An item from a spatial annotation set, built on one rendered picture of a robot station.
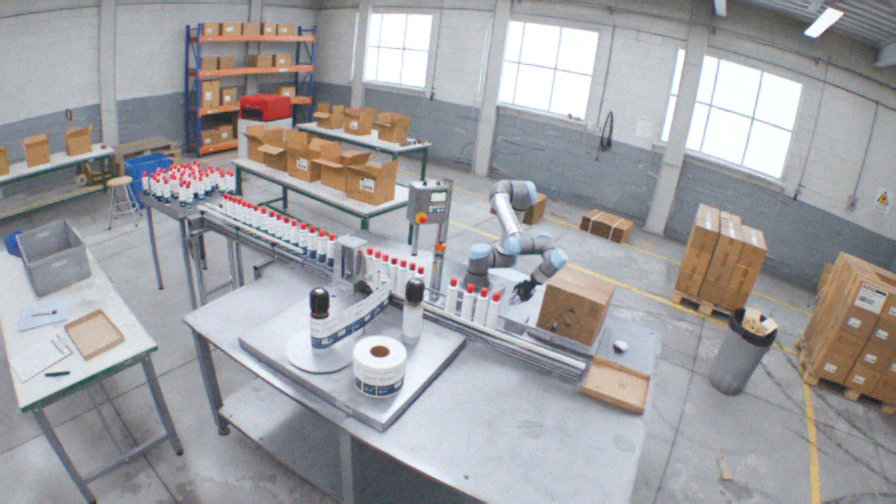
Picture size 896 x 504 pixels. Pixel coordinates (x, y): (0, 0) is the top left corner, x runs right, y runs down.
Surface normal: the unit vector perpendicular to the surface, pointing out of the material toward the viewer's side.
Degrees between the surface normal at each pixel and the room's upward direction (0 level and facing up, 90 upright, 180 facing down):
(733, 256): 91
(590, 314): 90
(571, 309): 90
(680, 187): 90
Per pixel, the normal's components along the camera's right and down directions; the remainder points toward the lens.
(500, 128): -0.57, 0.29
